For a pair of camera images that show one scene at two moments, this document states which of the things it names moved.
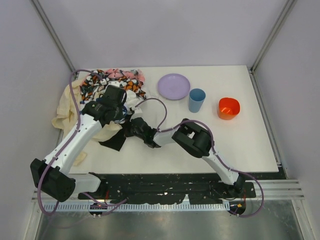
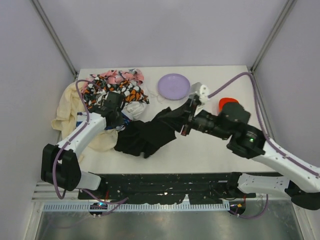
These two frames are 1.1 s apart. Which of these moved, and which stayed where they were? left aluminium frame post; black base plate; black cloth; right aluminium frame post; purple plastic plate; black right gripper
Moved: black cloth; black right gripper
Stayed: left aluminium frame post; purple plastic plate; right aluminium frame post; black base plate
